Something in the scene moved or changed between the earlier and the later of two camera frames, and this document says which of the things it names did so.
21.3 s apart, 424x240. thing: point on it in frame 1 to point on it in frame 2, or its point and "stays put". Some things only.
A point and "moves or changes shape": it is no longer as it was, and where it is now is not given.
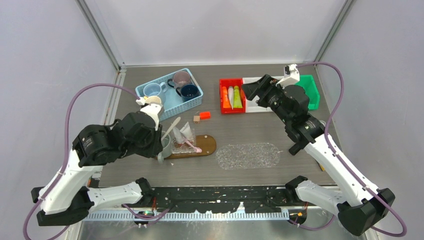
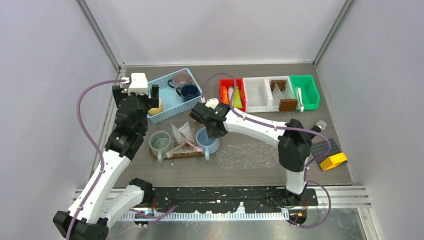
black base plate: [212, 199] stays put
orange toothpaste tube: [226, 102] stays put
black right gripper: [254, 89] to [211, 135]
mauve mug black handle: [180, 78] stays put
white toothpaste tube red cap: [178, 135] stays put
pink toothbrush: [197, 149] stays put
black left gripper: [156, 147] to [152, 102]
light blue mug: [154, 89] moves or changes shape
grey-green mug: [166, 146] stays put
